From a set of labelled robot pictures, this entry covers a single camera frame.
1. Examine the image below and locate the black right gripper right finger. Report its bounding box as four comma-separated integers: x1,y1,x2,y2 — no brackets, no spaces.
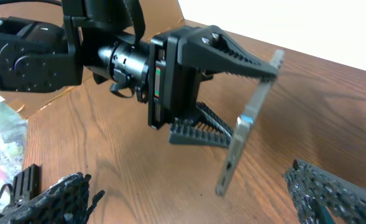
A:
283,159,366,223

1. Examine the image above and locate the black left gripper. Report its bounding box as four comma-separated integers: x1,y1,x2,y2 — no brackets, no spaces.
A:
148,26,278,147

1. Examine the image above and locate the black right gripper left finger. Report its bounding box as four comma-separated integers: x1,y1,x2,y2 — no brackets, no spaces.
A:
0,172,105,224

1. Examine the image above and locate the Galaxy S25 Ultra smartphone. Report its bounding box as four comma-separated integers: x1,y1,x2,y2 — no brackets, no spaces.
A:
214,49,285,197

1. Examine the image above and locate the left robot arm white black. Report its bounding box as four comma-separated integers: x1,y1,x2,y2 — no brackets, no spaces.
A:
0,1,284,147

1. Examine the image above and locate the cardboard sheet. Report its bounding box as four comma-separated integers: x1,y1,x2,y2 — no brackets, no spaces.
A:
0,0,186,121

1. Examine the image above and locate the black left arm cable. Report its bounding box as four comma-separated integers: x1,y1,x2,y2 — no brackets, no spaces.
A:
0,0,62,8

